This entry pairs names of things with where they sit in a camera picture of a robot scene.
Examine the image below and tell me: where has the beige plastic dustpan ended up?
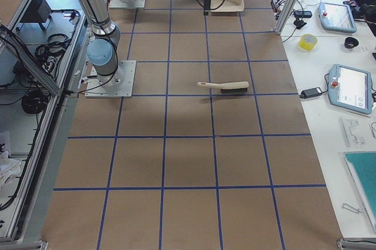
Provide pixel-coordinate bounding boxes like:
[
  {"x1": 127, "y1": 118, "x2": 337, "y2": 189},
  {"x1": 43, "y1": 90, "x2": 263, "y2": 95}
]
[{"x1": 210, "y1": 0, "x2": 244, "y2": 13}]

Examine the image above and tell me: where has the white hand brush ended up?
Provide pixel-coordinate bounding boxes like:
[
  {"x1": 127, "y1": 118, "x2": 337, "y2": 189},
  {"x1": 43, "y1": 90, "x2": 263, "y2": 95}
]
[{"x1": 197, "y1": 82, "x2": 249, "y2": 94}]

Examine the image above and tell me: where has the yellow tape roll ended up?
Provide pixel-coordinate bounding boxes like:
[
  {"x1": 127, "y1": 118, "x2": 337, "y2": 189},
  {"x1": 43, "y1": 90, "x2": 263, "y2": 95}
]
[{"x1": 298, "y1": 33, "x2": 318, "y2": 51}]

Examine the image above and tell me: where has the upper teach pendant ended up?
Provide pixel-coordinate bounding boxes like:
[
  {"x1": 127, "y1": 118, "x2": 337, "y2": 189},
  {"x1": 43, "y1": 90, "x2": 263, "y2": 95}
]
[{"x1": 318, "y1": 2, "x2": 357, "y2": 33}]

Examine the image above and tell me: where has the teach pendant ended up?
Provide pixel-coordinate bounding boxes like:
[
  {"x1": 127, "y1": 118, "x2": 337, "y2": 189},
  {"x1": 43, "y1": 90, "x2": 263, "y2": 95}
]
[
  {"x1": 318, "y1": 2, "x2": 357, "y2": 33},
  {"x1": 328, "y1": 64, "x2": 374, "y2": 114}
]

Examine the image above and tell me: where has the black power adapter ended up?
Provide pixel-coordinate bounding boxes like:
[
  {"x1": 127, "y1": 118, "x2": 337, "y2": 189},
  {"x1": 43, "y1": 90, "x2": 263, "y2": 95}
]
[{"x1": 299, "y1": 87, "x2": 324, "y2": 99}]

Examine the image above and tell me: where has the lower teach pendant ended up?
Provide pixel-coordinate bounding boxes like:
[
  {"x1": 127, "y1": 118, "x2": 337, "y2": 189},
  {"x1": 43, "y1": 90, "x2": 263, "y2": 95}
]
[{"x1": 328, "y1": 64, "x2": 374, "y2": 114}]

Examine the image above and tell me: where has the green cutting mat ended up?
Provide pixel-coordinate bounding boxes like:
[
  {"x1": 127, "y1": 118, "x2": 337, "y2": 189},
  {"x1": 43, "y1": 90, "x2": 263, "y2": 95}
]
[{"x1": 344, "y1": 151, "x2": 375, "y2": 231}]

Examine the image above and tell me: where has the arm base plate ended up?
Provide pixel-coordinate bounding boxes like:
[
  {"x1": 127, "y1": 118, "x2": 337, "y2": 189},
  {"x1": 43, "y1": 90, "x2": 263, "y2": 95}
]
[
  {"x1": 85, "y1": 60, "x2": 136, "y2": 98},
  {"x1": 109, "y1": 0, "x2": 146, "y2": 9}
]

